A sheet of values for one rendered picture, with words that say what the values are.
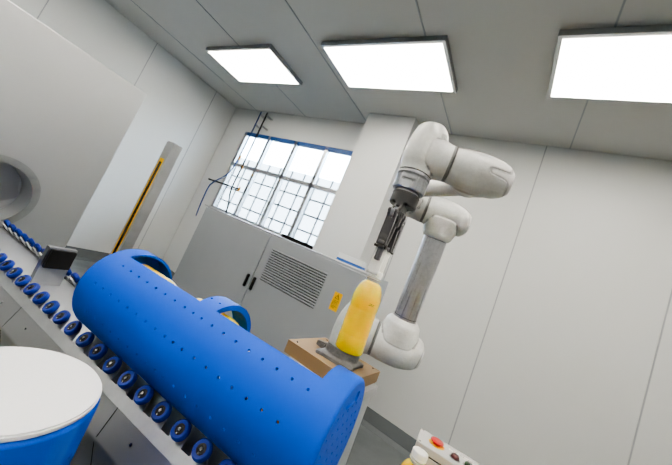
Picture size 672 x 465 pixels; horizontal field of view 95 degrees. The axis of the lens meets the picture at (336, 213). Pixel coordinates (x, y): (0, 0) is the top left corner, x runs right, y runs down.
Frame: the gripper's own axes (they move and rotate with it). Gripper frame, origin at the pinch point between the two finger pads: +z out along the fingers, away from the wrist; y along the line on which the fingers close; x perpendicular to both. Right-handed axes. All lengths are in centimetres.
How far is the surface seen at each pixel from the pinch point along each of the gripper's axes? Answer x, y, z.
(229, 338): -23.0, 14.3, 31.3
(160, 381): -34, 17, 47
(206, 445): -17, 14, 53
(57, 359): -49, 33, 48
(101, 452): -40, 18, 68
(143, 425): -34, 15, 59
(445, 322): 14, -275, 17
